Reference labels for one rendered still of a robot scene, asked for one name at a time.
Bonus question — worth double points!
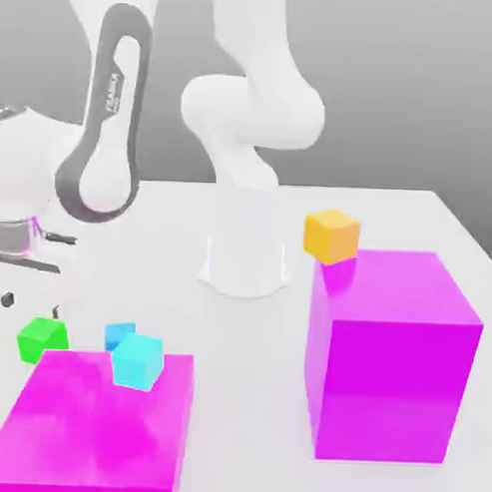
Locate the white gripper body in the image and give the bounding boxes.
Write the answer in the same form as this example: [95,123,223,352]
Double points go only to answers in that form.
[0,247,86,318]

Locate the small green cube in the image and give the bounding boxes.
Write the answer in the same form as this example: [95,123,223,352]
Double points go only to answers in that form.
[15,316,72,365]

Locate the small blue cube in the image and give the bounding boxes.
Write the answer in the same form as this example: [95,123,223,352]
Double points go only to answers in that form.
[104,321,138,354]

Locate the small cyan cube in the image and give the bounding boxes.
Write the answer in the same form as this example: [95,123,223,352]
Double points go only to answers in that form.
[110,331,166,393]

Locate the small orange cube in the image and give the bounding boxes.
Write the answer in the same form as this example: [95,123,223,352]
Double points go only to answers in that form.
[301,207,363,268]

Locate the large flat magenta box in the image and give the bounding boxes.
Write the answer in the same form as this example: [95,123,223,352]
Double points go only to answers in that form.
[0,347,197,492]

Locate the large tall magenta box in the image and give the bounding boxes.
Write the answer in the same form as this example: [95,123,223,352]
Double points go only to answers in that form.
[300,246,487,467]

